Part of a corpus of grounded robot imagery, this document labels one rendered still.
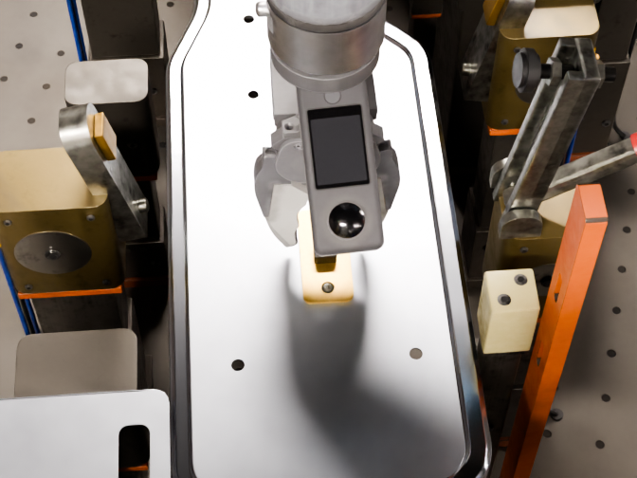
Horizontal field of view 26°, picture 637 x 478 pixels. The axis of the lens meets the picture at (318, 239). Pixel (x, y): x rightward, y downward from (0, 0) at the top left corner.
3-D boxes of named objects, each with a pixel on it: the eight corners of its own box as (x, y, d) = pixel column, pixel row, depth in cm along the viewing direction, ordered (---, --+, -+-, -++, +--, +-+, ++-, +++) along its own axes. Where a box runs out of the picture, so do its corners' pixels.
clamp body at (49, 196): (31, 368, 134) (-47, 149, 105) (154, 359, 135) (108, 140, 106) (28, 429, 131) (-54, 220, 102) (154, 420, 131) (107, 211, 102)
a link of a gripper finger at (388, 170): (407, 190, 101) (386, 116, 94) (409, 207, 100) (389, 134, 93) (343, 202, 101) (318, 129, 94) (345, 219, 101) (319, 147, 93)
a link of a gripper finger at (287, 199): (288, 194, 108) (312, 119, 100) (293, 258, 104) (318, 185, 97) (248, 192, 107) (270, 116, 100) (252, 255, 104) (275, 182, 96)
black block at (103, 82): (81, 250, 142) (31, 62, 118) (176, 245, 142) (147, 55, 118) (80, 294, 139) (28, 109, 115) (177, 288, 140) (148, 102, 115)
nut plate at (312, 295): (297, 212, 108) (296, 203, 107) (345, 210, 108) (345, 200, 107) (303, 304, 103) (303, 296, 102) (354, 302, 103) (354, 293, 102)
